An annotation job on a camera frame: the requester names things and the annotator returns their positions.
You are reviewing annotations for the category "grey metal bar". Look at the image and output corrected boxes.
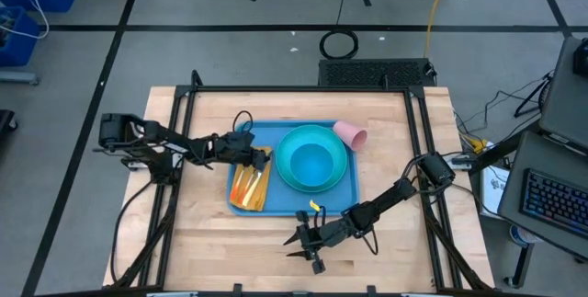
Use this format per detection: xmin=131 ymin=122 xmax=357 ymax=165
xmin=0 ymin=71 xmax=41 ymax=86

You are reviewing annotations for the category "black aluminium table frame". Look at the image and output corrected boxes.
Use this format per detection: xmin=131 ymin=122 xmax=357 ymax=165
xmin=109 ymin=69 xmax=495 ymax=297

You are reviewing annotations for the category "yellow cable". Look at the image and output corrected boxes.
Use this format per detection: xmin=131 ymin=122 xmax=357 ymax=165
xmin=422 ymin=0 xmax=454 ymax=59

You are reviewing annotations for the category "black desk device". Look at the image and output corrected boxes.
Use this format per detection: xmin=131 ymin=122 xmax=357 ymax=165
xmin=572 ymin=39 xmax=588 ymax=77

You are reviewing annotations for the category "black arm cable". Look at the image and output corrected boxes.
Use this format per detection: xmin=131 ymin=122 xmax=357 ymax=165
xmin=109 ymin=179 xmax=155 ymax=284

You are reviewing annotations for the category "coiled black cable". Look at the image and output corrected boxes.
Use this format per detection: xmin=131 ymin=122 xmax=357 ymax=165
xmin=319 ymin=0 xmax=360 ymax=61

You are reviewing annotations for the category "white printed paper sheet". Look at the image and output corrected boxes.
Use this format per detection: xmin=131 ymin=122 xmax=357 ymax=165
xmin=480 ymin=140 xmax=511 ymax=218

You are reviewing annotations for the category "blue plastic bowl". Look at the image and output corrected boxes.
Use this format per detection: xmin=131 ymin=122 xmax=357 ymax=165
xmin=288 ymin=143 xmax=335 ymax=187

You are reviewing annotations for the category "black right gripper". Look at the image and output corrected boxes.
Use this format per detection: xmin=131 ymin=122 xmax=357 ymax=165
xmin=283 ymin=211 xmax=353 ymax=276

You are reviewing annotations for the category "black chair base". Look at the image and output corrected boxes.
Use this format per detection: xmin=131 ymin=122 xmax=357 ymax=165
xmin=0 ymin=109 xmax=19 ymax=133

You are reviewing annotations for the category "blue white tape roll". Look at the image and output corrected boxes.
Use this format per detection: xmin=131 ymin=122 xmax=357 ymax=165
xmin=508 ymin=223 xmax=538 ymax=248

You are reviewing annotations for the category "teal round plate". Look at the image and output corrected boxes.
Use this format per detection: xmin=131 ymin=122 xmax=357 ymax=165
xmin=274 ymin=124 xmax=349 ymax=194

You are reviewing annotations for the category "pink plastic cup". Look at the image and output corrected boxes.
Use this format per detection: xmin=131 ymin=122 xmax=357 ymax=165
xmin=332 ymin=120 xmax=368 ymax=153

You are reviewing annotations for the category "blue plastic tray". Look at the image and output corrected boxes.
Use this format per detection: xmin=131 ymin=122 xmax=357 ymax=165
xmin=225 ymin=120 xmax=360 ymax=218

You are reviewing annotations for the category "black perforated metal case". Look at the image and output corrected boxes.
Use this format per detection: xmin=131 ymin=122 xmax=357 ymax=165
xmin=317 ymin=57 xmax=437 ymax=87

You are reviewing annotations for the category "yellow cloth napkin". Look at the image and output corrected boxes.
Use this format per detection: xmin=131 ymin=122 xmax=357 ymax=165
xmin=228 ymin=145 xmax=275 ymax=212

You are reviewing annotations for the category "backlit black keyboard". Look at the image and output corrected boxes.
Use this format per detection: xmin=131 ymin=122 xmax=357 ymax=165
xmin=519 ymin=167 xmax=588 ymax=241

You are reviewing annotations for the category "grey desk surface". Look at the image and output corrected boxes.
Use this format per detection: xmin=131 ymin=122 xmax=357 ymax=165
xmin=537 ymin=36 xmax=588 ymax=154
xmin=497 ymin=130 xmax=588 ymax=261

